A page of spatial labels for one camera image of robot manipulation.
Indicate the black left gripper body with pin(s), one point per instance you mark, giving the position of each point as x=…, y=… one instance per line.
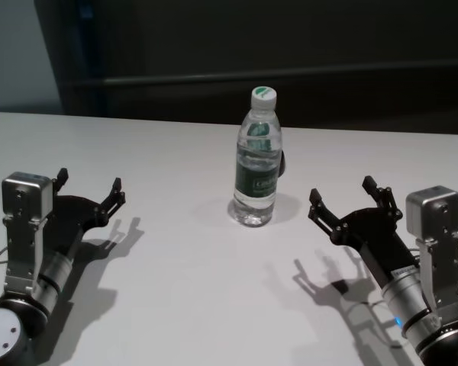
x=76, y=217

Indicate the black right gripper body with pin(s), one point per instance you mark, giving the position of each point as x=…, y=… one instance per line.
x=374, y=238

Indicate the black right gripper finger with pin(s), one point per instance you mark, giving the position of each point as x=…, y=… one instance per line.
x=381, y=198
x=320, y=211

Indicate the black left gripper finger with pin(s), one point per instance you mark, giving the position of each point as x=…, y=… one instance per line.
x=114, y=200
x=60, y=181

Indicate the clear water bottle green label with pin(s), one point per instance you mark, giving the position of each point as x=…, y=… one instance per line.
x=257, y=160

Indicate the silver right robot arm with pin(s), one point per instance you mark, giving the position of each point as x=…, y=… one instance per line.
x=412, y=305

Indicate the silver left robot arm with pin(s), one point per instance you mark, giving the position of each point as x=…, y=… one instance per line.
x=51, y=278

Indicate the green YES push button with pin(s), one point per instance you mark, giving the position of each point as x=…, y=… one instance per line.
x=283, y=162

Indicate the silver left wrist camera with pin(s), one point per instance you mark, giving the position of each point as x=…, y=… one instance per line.
x=24, y=198

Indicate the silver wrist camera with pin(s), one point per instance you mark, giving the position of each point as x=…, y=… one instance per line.
x=24, y=198
x=433, y=217

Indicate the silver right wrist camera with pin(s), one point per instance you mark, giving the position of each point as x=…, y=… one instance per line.
x=433, y=217

